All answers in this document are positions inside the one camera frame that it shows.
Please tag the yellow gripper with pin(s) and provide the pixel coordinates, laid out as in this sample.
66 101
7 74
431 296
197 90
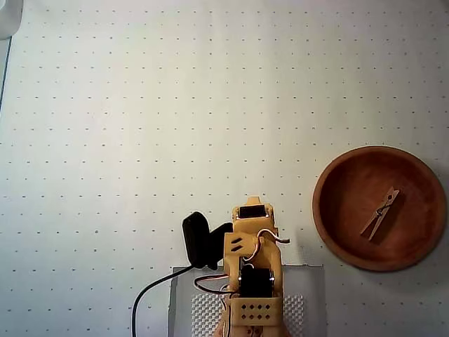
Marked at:
251 223

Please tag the wooden clothespin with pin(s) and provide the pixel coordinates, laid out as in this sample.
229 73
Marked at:
386 204

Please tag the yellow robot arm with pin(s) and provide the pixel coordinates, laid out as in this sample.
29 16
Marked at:
270 261

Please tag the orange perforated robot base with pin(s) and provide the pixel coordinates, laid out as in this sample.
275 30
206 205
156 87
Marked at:
220 330

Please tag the brown wooden bowl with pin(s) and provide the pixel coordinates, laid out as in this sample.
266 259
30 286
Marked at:
343 217

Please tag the white textured pad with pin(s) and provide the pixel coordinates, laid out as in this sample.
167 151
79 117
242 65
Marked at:
203 316

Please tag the white dotted mat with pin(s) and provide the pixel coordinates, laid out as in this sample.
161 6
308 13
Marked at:
105 105

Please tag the white plastic object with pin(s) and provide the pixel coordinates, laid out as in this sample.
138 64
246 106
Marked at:
8 17

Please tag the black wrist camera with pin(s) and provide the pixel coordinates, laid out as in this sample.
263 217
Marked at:
194 240

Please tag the grey metal base plate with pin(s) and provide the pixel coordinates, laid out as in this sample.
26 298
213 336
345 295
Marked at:
180 309

